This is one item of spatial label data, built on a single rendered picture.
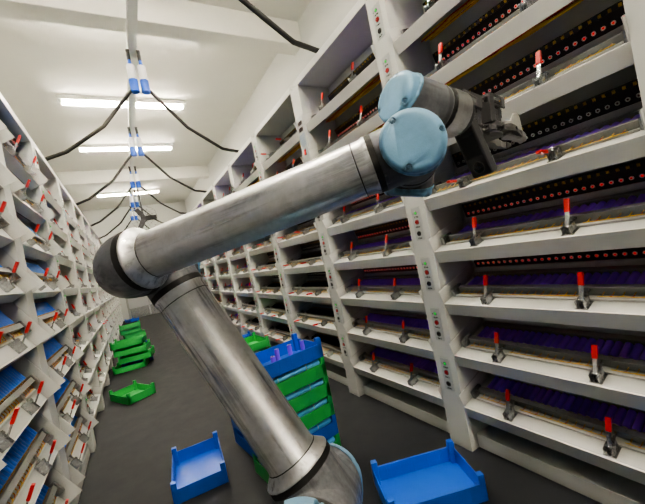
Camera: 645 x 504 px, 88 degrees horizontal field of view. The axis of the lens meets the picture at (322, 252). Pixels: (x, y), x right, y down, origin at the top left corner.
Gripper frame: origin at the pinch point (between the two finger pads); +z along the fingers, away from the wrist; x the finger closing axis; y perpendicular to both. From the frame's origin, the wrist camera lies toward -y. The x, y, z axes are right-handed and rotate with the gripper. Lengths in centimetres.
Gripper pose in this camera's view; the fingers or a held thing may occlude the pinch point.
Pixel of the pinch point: (514, 144)
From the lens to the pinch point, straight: 92.8
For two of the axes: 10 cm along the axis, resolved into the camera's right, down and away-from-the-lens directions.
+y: -0.2, -10.0, 0.9
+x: -4.9, 0.9, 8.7
